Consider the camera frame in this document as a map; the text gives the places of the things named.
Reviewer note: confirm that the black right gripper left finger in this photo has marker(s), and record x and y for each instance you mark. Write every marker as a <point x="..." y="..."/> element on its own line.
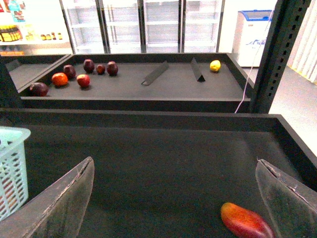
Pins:
<point x="58" y="211"/>

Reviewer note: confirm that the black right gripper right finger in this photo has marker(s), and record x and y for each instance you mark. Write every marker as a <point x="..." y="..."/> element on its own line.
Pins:
<point x="292" y="206"/>

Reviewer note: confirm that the light blue plastic basket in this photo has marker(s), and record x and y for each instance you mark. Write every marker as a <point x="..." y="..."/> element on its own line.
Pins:
<point x="13" y="173"/>

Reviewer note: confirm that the red apple far tray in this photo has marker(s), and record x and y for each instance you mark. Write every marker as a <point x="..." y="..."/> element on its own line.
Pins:
<point x="83" y="80"/>

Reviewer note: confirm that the red orange mango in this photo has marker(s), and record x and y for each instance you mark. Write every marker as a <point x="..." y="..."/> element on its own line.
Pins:
<point x="245" y="223"/>

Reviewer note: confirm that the near black display tray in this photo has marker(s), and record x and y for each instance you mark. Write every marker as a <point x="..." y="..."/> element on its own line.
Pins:
<point x="161" y="175"/>

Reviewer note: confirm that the black display tray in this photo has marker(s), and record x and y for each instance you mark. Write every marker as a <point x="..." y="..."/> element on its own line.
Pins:
<point x="161" y="175"/>
<point x="24" y="69"/>
<point x="177" y="90"/>

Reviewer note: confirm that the dark purple fruit front left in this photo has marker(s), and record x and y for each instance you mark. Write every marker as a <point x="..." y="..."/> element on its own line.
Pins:
<point x="38" y="89"/>

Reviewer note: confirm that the orange round fruit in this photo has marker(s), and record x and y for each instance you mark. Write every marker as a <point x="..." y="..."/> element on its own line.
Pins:
<point x="59" y="79"/>

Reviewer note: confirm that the dark red fruit behind orange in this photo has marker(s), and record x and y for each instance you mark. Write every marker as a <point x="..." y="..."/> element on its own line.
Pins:
<point x="69" y="71"/>

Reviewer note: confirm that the left black display tray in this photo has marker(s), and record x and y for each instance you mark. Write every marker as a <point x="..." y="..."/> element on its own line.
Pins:
<point x="24" y="69"/>

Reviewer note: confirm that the small dark red fruit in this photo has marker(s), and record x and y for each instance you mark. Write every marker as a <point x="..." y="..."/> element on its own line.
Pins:
<point x="100" y="69"/>

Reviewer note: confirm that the dark red fruit back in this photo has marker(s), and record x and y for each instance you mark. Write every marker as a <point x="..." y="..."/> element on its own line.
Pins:
<point x="88" y="66"/>

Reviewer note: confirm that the dark red fruit right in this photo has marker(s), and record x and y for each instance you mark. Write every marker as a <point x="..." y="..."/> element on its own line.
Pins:
<point x="112" y="68"/>

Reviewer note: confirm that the black triangular divider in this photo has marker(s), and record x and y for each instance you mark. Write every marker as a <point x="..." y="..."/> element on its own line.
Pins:
<point x="196" y="71"/>

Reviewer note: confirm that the far black display tray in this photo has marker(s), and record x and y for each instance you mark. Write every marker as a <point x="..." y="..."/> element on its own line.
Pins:
<point x="177" y="90"/>

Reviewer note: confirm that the yellow lemon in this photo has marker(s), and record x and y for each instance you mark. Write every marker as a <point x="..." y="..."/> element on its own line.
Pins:
<point x="215" y="66"/>

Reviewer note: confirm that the black flat divider strip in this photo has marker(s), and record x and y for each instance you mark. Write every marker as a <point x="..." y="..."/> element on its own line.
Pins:
<point x="150" y="78"/>

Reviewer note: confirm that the white blue chest freezer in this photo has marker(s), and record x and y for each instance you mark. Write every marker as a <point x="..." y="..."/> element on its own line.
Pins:
<point x="250" y="36"/>

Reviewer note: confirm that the shelf with bottles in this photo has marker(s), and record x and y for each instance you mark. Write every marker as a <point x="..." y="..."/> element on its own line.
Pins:
<point x="33" y="27"/>

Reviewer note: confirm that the glass door refrigerator row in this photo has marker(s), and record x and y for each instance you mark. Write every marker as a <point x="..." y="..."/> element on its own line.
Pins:
<point x="143" y="26"/>

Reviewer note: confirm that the black perforated steel post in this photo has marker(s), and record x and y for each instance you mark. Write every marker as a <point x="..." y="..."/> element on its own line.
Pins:
<point x="287" y="18"/>

